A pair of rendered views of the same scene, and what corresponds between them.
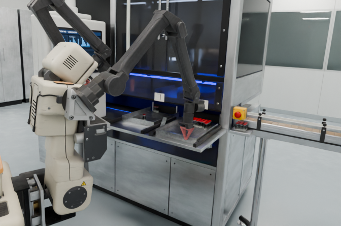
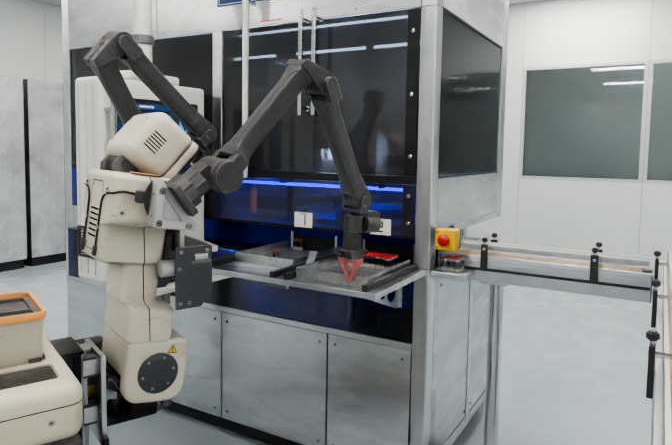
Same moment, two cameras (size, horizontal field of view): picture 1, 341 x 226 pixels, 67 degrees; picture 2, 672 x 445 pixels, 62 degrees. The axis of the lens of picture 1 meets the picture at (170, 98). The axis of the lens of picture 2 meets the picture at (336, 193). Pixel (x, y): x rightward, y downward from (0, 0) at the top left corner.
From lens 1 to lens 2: 0.40 m
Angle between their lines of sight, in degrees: 7
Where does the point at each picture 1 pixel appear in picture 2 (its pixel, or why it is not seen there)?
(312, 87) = (622, 217)
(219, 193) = (421, 395)
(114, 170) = (221, 371)
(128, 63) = (247, 140)
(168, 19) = (309, 72)
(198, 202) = (382, 417)
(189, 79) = (349, 172)
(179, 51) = (330, 124)
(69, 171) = (150, 325)
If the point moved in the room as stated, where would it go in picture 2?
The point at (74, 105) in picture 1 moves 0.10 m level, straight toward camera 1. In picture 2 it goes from (163, 205) to (167, 209)
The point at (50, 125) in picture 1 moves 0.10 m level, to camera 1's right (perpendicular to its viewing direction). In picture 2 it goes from (121, 244) to (162, 245)
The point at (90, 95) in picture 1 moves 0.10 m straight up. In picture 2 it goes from (188, 189) to (187, 145)
